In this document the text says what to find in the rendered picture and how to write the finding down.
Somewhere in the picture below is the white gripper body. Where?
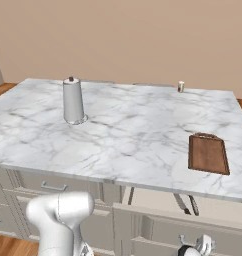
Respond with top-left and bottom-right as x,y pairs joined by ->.
193,234 -> 217,256

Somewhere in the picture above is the dark slim cutting tool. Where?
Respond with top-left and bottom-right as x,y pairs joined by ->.
188,195 -> 200,217

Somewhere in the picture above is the wide beige drawer front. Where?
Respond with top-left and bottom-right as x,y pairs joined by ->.
112,202 -> 242,256

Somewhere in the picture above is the brown wooden cutting board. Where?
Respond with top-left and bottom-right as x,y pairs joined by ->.
187,132 -> 231,176

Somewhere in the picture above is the shallow beige drawer front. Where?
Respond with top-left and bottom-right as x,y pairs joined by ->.
13,170 -> 105,203

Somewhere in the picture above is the white paper towel roll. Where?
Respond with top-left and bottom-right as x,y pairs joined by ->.
62,76 -> 89,126

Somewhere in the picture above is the narrow beige cupboard run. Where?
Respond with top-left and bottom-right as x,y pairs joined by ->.
0,166 -> 27,240

